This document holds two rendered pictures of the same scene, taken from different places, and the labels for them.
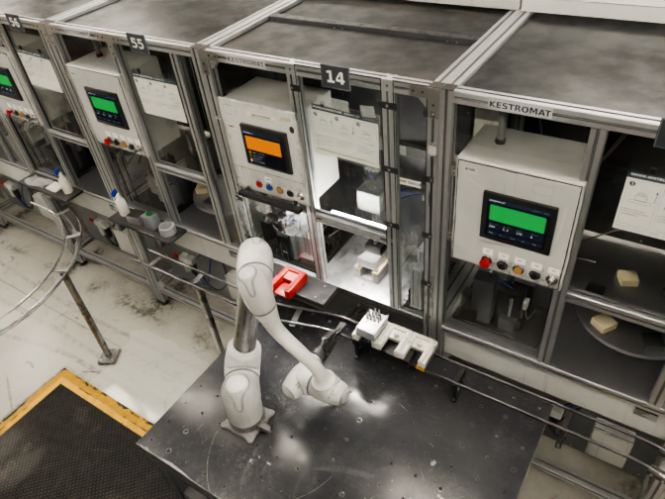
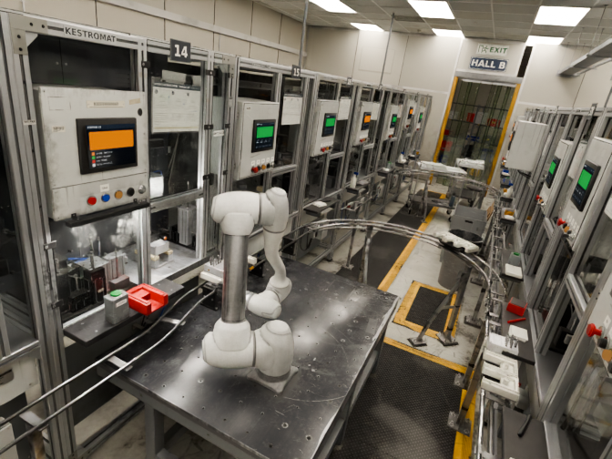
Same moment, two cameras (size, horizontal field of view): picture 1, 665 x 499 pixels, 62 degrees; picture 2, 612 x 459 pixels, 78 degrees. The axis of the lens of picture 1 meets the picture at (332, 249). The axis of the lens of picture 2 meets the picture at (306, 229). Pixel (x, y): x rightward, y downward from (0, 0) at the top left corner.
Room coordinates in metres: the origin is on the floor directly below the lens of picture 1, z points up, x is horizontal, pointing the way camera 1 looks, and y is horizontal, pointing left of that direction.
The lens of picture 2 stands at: (1.71, 1.83, 1.95)
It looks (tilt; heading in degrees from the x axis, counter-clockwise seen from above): 21 degrees down; 256
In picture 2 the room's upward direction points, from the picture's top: 8 degrees clockwise
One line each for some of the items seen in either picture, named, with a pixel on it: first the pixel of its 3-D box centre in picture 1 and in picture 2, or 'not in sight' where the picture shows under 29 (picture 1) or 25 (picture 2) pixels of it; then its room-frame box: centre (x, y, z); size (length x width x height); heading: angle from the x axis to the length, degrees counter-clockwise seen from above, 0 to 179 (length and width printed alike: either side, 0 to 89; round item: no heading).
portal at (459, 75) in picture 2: not in sight; (471, 135); (-3.81, -6.16, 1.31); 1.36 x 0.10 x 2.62; 143
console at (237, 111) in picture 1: (279, 141); (83, 147); (2.25, 0.18, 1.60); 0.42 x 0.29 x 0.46; 53
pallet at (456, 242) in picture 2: not in sight; (454, 243); (-0.25, -0.81, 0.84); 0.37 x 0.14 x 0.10; 111
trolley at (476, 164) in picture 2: not in sight; (465, 182); (-3.12, -4.92, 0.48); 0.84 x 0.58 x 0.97; 61
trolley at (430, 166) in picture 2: not in sight; (435, 188); (-2.02, -4.15, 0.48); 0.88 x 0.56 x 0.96; 161
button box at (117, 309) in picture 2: not in sight; (115, 305); (2.12, 0.35, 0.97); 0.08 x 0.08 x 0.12; 53
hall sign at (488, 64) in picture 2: not in sight; (488, 64); (-3.73, -6.15, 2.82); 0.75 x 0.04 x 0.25; 143
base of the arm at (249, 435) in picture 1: (250, 418); (275, 367); (1.42, 0.45, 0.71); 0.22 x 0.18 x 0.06; 53
